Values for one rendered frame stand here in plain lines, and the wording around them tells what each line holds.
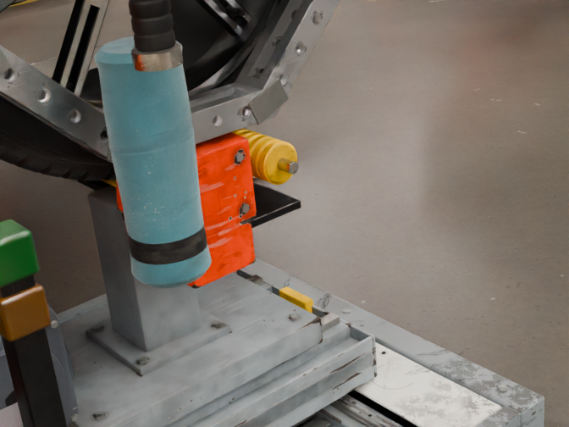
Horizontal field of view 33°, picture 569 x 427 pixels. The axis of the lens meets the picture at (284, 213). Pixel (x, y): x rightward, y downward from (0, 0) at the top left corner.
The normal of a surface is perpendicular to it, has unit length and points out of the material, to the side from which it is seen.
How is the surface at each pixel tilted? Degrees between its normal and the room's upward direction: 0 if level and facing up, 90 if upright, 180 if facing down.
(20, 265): 90
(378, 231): 0
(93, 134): 90
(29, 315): 90
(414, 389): 0
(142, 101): 88
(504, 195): 0
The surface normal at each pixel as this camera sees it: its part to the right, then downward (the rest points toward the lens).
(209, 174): 0.64, 0.26
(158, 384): -0.09, -0.91
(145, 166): -0.09, 0.44
